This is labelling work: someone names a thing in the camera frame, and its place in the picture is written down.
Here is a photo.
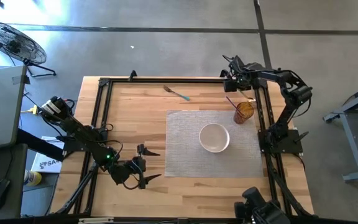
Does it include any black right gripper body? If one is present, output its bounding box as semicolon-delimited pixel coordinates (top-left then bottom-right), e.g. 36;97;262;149
219;55;265;91

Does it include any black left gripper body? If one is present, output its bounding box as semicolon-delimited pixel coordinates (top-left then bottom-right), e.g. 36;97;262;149
108;143;147;190

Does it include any gold-bowled spoon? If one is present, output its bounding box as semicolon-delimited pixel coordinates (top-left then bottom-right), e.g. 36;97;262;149
239;89;257;103

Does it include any amber glass tumbler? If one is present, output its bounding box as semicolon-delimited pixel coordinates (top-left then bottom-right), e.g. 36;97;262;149
232;101;255;125

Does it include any fork with teal handle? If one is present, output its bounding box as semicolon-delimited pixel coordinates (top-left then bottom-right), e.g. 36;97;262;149
162;85;191;102

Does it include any white ceramic bowl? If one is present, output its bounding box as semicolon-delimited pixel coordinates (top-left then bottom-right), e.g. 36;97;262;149
198;123;231;154

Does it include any grey woven placemat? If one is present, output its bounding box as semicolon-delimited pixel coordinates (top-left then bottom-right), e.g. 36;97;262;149
164;109;264;179

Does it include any white printed box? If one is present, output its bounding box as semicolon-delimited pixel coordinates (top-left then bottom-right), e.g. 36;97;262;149
30;136;65;174

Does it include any yellow bottle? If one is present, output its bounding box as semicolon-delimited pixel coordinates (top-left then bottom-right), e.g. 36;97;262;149
23;169;42;187

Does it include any yellow power plug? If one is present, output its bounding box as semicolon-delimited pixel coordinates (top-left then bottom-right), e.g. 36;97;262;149
20;105;39;115

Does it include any dark grey desk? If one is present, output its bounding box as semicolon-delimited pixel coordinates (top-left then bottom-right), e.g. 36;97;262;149
0;143;28;218

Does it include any grey metal stand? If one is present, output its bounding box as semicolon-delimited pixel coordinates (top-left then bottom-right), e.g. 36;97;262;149
323;79;358;183

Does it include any black floor fan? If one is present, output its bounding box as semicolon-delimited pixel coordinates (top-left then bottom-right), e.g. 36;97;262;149
0;19;57;78

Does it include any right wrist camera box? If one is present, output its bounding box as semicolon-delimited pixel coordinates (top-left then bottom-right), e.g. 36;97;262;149
223;78;239;93

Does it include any black aluminium table frame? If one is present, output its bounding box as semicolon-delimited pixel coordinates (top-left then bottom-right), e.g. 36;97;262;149
50;70;319;218

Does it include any black camera device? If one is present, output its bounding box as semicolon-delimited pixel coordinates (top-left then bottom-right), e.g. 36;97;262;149
234;185;291;224

